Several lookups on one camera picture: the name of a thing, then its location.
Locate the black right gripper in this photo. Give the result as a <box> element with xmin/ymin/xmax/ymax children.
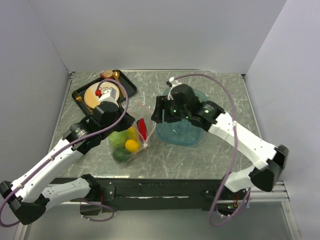
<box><xmin>150</xmin><ymin>96</ymin><xmax>190</xmax><ymax>124</ymax></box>

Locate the large green cabbage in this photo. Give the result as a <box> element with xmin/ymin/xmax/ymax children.
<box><xmin>108</xmin><ymin>131</ymin><xmax>128</xmax><ymax>149</ymax></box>

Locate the yellow green mango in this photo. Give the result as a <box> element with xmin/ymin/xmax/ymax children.
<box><xmin>126</xmin><ymin>126</ymin><xmax>137</xmax><ymax>141</ymax></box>

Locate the red chili pepper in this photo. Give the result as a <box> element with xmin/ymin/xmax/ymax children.
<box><xmin>137</xmin><ymin>118</ymin><xmax>148</xmax><ymax>140</ymax></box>

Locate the clear zip top bag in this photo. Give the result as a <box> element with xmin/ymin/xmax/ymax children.
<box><xmin>107</xmin><ymin>101</ymin><xmax>156</xmax><ymax>168</ymax></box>

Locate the yellow lemon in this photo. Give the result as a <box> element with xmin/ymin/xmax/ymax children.
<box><xmin>124</xmin><ymin>139</ymin><xmax>141</xmax><ymax>153</ymax></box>

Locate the dark green avocado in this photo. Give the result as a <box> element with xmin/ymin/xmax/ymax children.
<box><xmin>111</xmin><ymin>147</ymin><xmax>132</xmax><ymax>163</ymax></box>

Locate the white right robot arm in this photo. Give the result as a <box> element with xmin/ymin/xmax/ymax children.
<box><xmin>151</xmin><ymin>84</ymin><xmax>289</xmax><ymax>199</ymax></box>

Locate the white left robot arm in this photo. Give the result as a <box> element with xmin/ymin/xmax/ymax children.
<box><xmin>0</xmin><ymin>101</ymin><xmax>135</xmax><ymax>225</ymax></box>

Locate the cream orange plate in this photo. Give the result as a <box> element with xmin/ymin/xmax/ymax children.
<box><xmin>84</xmin><ymin>82</ymin><xmax>120</xmax><ymax>109</ymax></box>

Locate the black serving tray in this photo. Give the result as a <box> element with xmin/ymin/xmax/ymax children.
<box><xmin>71</xmin><ymin>69</ymin><xmax>138</xmax><ymax>115</ymax></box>

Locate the gold fork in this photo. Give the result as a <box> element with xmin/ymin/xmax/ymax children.
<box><xmin>75</xmin><ymin>93</ymin><xmax>93</xmax><ymax>115</ymax></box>

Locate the teal plastic tray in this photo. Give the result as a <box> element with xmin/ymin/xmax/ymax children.
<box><xmin>154</xmin><ymin>87</ymin><xmax>209</xmax><ymax>147</ymax></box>

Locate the orange ceramic cup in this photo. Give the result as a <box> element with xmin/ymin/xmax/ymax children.
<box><xmin>100</xmin><ymin>70</ymin><xmax>115</xmax><ymax>80</ymax></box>

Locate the gold spoon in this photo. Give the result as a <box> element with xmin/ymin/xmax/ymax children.
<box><xmin>113</xmin><ymin>70</ymin><xmax>126</xmax><ymax>98</ymax></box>

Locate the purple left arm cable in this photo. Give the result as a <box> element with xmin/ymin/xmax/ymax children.
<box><xmin>0</xmin><ymin>79</ymin><xmax>130</xmax><ymax>228</ymax></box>

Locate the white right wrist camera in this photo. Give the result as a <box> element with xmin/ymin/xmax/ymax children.
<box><xmin>167</xmin><ymin>77</ymin><xmax>182</xmax><ymax>100</ymax></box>

